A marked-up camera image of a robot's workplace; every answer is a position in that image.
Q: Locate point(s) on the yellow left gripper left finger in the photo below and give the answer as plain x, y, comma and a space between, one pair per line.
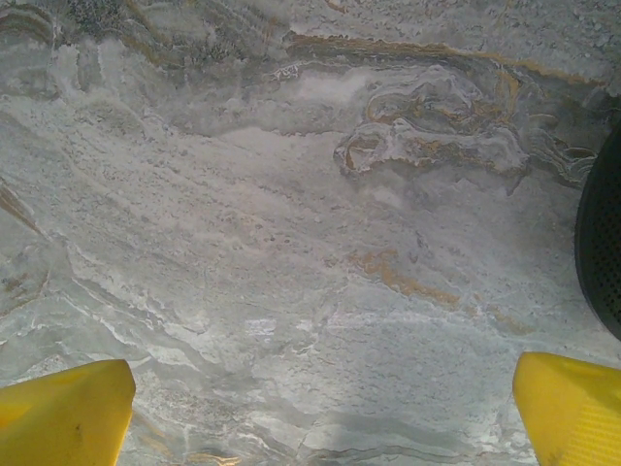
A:
58, 417

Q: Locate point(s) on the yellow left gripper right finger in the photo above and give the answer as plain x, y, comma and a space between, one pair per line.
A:
577, 412

